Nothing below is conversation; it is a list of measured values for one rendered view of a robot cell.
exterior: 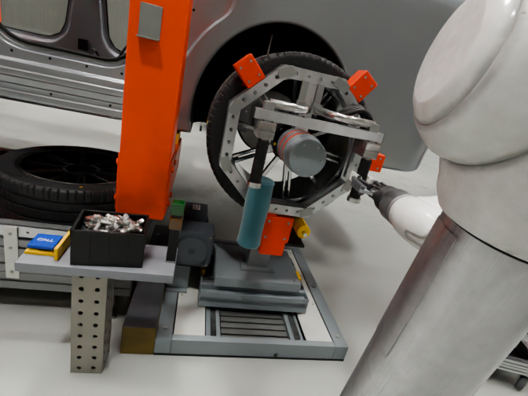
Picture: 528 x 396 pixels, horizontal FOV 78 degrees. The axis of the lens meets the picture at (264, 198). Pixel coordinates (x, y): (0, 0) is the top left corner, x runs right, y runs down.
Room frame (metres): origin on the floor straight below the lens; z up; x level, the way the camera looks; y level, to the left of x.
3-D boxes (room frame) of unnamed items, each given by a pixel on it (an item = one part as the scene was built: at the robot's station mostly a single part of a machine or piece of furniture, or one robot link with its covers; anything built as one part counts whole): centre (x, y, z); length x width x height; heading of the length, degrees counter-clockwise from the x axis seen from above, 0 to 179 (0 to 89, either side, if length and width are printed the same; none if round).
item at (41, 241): (0.84, 0.61, 0.47); 0.07 x 0.07 x 0.02; 14
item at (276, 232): (1.27, -0.06, 0.48); 0.16 x 0.12 x 0.17; 14
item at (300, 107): (1.09, 0.00, 1.03); 0.19 x 0.18 x 0.11; 14
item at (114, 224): (0.88, 0.43, 0.51); 0.20 x 0.14 x 0.13; 109
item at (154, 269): (0.88, 0.44, 0.44); 0.43 x 0.17 x 0.03; 104
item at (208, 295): (1.40, -0.02, 0.13); 0.50 x 0.36 x 0.10; 104
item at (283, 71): (1.24, -0.07, 0.85); 0.54 x 0.07 x 0.54; 104
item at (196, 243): (1.42, 0.30, 0.26); 0.42 x 0.18 x 0.35; 14
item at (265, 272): (1.40, -0.03, 0.32); 0.40 x 0.30 x 0.28; 104
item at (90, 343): (0.87, 0.47, 0.21); 0.10 x 0.10 x 0.42; 14
